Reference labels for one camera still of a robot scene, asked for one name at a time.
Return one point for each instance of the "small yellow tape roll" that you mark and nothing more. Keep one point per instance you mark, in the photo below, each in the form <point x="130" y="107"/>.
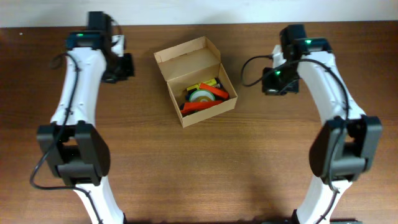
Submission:
<point x="204" y="99"/>

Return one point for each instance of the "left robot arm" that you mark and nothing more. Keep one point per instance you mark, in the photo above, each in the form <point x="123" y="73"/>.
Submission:
<point x="75" y="156"/>

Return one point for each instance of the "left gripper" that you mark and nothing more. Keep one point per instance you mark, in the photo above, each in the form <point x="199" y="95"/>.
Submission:
<point x="129" y="70"/>

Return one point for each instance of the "green tape roll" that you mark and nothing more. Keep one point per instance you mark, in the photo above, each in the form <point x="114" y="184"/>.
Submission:
<point x="193" y="97"/>

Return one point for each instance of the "orange utility knife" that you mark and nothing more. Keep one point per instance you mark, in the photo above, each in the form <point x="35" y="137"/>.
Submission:
<point x="190" y="107"/>

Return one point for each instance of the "brown cardboard box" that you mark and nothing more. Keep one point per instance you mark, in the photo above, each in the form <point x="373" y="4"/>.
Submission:
<point x="185" y="66"/>

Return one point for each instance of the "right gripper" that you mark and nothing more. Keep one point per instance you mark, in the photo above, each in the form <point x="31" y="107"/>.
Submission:
<point x="269" y="87"/>

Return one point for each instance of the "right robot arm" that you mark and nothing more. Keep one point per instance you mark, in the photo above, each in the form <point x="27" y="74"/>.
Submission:
<point x="346" y="144"/>

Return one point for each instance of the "orange black stapler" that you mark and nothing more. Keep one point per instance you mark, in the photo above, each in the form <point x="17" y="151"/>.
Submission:
<point x="216" y="91"/>

